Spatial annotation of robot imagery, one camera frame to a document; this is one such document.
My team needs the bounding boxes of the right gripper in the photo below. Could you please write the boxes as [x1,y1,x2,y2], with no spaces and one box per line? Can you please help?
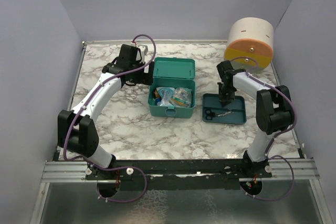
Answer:
[217,82,235,106]

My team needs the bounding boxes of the blue divided tray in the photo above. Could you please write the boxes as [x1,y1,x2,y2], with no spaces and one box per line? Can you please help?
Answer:
[202,93,247,125]

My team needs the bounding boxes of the brown orange-capped medicine bottle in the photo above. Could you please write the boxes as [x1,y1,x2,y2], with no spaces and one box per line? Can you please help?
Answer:
[153,89,161,99]

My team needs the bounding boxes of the black-handled bandage scissors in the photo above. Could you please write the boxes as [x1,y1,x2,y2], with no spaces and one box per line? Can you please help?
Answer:
[205,109,233,120]

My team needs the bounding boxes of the blue clear plastic pouch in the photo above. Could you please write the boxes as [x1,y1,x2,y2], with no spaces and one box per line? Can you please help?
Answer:
[156,87,175,106]

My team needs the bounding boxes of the teal medicine kit box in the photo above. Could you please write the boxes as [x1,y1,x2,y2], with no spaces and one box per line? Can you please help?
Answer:
[148,57,196,119]

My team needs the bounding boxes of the orange teal bandage packet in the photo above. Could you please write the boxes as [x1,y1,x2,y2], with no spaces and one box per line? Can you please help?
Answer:
[171,87,192,108]

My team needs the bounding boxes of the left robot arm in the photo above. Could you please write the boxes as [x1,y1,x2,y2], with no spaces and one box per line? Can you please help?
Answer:
[57,44,154,179]

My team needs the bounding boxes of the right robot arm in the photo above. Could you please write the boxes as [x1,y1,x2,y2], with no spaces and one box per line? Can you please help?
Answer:
[216,60,297,177]

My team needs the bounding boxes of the round pastel drawer cabinet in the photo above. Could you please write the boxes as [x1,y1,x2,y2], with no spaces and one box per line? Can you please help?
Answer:
[224,17,274,72]

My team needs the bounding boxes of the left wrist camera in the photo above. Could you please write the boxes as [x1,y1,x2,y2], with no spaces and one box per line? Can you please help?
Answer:
[136,45,148,61]

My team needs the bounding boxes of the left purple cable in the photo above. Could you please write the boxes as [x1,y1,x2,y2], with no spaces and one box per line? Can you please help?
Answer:
[64,34,157,204]

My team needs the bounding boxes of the black mounting rail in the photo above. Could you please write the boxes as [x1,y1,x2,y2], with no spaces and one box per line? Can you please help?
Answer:
[86,159,272,191]

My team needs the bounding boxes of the aluminium frame rail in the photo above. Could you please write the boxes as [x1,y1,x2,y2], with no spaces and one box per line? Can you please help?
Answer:
[41,158,320,183]

